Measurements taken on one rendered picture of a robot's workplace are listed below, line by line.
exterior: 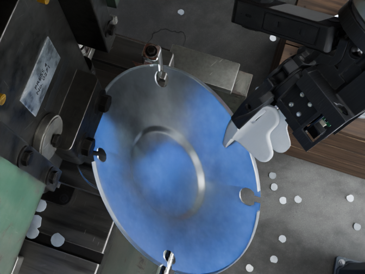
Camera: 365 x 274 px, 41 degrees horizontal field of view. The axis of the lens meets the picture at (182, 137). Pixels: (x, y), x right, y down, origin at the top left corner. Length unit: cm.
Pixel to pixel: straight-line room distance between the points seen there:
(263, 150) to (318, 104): 9
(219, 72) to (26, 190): 59
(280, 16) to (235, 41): 123
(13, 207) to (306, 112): 28
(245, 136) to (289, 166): 107
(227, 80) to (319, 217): 75
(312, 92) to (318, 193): 115
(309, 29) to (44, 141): 30
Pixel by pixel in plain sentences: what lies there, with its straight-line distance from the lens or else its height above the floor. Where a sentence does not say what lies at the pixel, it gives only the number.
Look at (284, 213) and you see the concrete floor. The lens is 158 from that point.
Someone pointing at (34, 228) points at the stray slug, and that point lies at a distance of 86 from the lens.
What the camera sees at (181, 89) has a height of 97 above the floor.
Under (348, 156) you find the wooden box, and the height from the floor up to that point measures 17.
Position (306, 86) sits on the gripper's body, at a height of 111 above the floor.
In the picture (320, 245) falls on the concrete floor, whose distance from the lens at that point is 159.
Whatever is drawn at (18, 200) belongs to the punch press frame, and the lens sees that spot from 44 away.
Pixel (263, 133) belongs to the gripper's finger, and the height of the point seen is 104.
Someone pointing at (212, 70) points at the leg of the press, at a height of 64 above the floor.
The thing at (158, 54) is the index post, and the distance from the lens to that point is 81.
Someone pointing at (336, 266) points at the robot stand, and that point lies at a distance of 159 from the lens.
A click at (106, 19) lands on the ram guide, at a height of 105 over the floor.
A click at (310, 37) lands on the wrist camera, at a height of 112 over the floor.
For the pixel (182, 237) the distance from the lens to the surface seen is 68.
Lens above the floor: 153
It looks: 75 degrees down
